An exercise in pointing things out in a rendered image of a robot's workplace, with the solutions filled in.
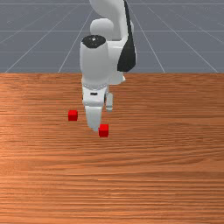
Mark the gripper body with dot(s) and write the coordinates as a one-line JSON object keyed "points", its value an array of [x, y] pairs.
{"points": [[92, 100]]}

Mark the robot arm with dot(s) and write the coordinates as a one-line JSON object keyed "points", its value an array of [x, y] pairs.
{"points": [[96, 62]]}

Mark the red cube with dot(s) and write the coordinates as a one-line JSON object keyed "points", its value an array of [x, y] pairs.
{"points": [[103, 131], [73, 115]]}

